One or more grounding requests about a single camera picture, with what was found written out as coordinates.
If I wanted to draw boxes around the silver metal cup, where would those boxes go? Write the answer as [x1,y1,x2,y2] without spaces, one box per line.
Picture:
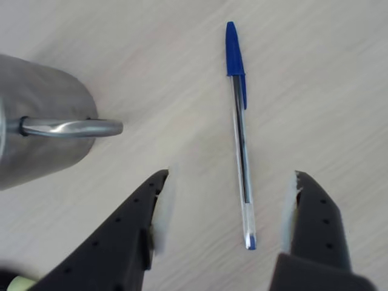
[0,53,124,192]

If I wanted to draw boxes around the yellow Stabilo Boss highlighter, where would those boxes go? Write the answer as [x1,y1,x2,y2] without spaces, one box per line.
[0,263,39,291]

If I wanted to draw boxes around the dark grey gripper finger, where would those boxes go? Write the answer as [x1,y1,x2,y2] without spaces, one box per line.
[29,163,178,291]
[269,169,378,291]

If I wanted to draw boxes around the blue capped ballpoint pen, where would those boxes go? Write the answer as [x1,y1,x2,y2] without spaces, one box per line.
[225,21,258,251]

